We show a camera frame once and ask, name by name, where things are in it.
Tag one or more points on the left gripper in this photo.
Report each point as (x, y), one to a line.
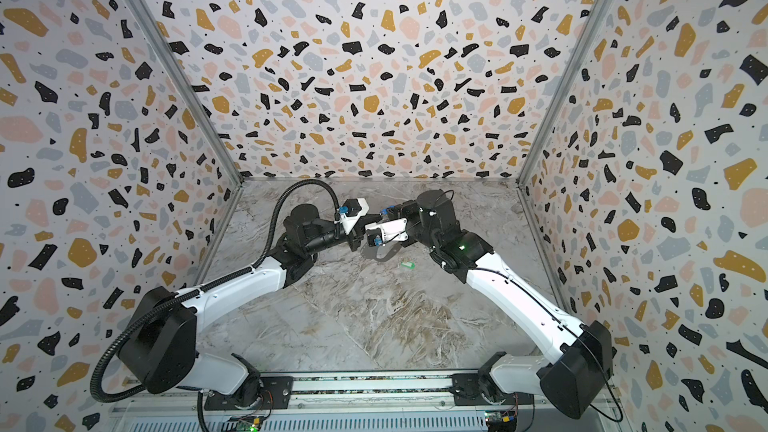
(357, 237)

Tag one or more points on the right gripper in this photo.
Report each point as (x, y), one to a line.
(409, 216)

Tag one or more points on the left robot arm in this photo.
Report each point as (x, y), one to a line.
(161, 350)

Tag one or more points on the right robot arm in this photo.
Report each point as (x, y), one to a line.
(574, 363)

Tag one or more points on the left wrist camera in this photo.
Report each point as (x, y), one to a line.
(351, 212)

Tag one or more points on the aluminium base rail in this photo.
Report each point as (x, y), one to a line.
(431, 400)

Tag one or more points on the circuit board with wires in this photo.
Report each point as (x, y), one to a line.
(250, 422)

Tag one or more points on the aluminium corner post left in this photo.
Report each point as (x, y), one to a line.
(160, 46)

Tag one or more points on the aluminium corner post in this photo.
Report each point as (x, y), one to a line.
(160, 46)
(570, 73)

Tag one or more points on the aluminium corner post right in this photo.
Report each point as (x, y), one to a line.
(570, 73)

